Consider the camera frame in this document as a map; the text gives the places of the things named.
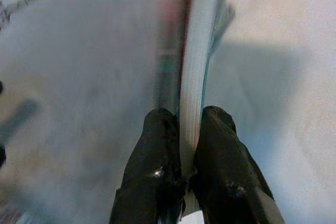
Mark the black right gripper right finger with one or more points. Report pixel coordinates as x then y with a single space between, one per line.
223 161

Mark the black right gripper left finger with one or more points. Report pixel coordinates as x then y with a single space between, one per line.
152 161

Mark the book with teal cover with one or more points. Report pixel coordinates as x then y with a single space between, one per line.
194 77

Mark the white quilted mattress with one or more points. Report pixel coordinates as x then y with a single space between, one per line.
288 11

